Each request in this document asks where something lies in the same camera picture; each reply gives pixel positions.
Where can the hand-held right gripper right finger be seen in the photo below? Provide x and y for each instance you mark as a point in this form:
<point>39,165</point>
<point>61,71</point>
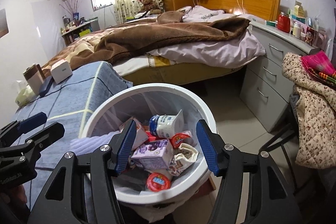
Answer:
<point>207,145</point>

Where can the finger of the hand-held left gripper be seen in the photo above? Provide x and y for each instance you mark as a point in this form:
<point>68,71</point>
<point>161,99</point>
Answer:
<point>51,133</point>
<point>32,120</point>

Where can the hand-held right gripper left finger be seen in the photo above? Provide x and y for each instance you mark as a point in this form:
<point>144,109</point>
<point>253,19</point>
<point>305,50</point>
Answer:
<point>126,145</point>

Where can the pink white carton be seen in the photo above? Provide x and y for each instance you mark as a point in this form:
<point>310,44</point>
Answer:
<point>141,136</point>

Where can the patterned paper bag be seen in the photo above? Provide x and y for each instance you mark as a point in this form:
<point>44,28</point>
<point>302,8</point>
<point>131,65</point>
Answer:
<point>183,158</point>

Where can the purple drink carton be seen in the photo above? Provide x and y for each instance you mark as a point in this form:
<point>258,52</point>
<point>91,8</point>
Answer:
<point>155,154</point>

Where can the lavender ridged plastic tray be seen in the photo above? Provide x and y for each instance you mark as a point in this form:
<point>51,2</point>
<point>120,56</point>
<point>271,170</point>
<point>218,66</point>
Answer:
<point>89,144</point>

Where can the blue white yogurt cup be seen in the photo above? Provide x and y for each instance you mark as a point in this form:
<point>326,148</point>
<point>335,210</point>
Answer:
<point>165,127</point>

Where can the white round trash bin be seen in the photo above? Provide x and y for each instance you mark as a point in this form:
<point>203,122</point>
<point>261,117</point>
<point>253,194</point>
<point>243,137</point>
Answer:
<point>147,87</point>

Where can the person's left hand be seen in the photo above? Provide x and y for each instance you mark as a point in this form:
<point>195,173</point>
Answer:
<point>13,195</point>

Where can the green tissue pack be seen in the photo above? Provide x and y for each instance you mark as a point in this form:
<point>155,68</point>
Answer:
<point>25,95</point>

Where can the dark blue glasses case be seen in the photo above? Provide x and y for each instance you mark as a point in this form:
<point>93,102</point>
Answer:
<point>46,86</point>

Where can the beige brown tumbler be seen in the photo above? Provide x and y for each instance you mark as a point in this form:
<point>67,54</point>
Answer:
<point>32,81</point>

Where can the orange white tissue pack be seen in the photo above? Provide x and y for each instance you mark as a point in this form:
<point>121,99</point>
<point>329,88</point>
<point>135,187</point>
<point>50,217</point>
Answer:
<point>61,71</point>

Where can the translucent bin liner bag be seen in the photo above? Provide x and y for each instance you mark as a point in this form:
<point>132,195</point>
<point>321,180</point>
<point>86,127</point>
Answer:
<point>162,99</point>

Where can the black metal chair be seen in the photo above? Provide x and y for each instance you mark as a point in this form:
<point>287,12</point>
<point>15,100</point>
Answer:
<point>275,136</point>

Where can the lilac duvet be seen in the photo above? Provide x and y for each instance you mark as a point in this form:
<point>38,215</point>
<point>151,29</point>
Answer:
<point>210,52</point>

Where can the grey drawer cabinet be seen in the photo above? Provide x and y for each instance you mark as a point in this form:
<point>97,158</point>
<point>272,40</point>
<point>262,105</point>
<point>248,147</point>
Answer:
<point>265,69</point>

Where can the cluttered shelf unit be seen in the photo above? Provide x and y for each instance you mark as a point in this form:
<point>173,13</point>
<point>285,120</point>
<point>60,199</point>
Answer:
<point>78,31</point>

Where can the floral quilted jacket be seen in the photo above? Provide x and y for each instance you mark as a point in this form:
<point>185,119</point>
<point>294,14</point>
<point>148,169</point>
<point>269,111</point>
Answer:
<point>315,119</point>

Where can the brown fleece blanket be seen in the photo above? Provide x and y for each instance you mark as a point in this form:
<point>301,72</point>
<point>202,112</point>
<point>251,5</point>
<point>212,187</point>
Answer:
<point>162,35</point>

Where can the vase of dried branches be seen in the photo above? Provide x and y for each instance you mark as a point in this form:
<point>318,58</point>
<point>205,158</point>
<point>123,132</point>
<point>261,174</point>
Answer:
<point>73,7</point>

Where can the pink plaid cloth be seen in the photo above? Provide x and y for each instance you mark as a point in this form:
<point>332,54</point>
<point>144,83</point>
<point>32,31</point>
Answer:
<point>319,69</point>

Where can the brown teddy bear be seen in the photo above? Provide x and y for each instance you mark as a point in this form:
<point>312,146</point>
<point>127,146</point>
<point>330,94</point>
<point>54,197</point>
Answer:
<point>148,3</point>

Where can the red jar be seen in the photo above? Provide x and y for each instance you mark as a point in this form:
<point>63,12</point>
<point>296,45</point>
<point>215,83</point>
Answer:
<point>284,23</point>

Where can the white plastic bottle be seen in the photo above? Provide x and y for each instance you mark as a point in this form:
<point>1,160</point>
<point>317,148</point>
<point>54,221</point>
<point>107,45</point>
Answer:
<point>297,30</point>

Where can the wooden bed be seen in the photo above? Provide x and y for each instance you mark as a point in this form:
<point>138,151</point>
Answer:
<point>260,2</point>

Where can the cream carton box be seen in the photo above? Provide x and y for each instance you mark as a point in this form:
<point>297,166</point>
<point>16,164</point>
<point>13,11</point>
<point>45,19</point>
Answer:
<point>300,9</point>

